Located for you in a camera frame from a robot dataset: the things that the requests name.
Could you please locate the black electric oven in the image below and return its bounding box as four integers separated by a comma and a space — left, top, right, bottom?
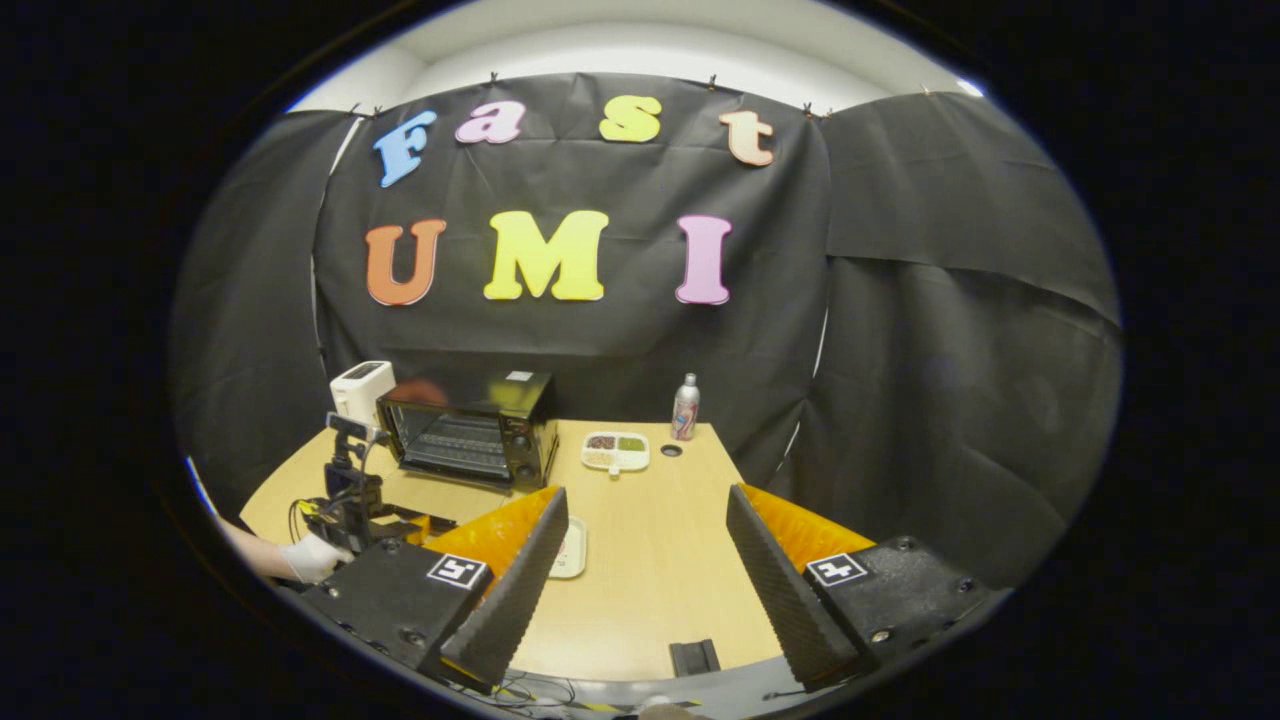
376, 371, 561, 493

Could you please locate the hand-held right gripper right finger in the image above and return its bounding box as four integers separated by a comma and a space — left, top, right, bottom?
725, 483, 996, 691

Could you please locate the white toaster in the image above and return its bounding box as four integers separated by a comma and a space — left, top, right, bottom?
329, 361, 397, 431

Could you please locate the black backdrop cloth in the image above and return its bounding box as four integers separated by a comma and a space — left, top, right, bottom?
170, 72, 1123, 591

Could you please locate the black cable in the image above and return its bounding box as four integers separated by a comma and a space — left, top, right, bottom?
490, 675, 581, 711

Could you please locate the small black box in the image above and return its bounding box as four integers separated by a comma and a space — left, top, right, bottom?
669, 639, 721, 678

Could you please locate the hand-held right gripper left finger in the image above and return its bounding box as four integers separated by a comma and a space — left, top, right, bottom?
300, 487, 571, 696

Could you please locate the white divided tray with grains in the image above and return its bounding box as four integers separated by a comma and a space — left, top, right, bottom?
581, 431, 651, 477

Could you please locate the cream square plate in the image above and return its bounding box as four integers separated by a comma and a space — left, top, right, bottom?
547, 515, 588, 580

